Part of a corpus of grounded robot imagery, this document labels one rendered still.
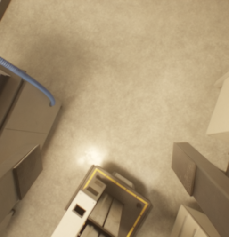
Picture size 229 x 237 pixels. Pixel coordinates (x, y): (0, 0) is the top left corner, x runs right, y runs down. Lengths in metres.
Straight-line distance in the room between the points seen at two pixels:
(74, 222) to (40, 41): 1.85
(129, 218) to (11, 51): 2.10
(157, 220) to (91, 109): 1.18
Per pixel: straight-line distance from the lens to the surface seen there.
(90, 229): 0.96
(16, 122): 1.31
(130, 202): 1.43
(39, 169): 0.17
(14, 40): 2.43
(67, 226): 1.10
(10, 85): 1.22
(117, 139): 1.65
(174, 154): 0.16
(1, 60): 1.05
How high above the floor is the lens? 1.65
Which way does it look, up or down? 79 degrees down
